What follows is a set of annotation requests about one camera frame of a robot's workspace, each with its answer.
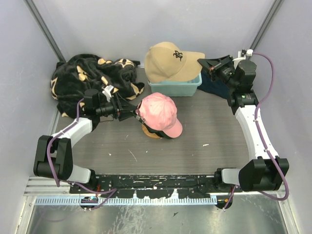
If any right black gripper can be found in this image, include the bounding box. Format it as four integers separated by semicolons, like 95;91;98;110
197;55;238;90

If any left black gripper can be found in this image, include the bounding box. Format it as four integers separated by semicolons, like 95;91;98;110
96;92;138;121

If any navy blue sweater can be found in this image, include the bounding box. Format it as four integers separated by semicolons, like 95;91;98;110
198;71;229;99

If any black floral fleece blanket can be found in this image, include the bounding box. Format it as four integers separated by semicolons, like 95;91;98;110
50;54;145;119

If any teal plastic bin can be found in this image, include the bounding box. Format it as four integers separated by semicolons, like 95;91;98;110
148;73;202;97

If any tan baseball cap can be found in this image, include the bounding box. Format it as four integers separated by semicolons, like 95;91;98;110
144;41;205;83

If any pink baseball cap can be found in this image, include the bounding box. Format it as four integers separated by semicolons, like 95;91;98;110
137;92;183;138

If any wooden hat stand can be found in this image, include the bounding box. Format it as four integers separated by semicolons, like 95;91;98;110
142;124;161;139

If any green baseball cap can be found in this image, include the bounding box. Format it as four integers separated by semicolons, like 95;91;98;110
133;110;175;139

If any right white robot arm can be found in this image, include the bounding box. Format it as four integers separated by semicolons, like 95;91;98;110
198;55;289;192

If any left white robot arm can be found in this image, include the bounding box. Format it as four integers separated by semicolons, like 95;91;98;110
33;85;136;193

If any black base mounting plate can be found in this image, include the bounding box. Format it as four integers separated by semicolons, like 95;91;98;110
83;174;234;199

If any right aluminium corner post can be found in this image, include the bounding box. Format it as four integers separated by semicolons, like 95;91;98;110
250;0;284;50

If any aluminium corner post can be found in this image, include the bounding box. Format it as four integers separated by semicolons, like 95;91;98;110
250;0;284;50
24;0;65;61

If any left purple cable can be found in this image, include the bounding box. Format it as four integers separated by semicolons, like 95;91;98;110
46;98;117;211

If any aluminium front rail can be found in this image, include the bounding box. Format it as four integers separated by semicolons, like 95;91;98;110
24;176;285;196

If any white slotted cable duct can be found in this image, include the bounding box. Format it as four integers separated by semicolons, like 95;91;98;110
34;195;217;206

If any left aluminium corner post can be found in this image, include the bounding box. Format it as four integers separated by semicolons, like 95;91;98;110
24;0;65;61

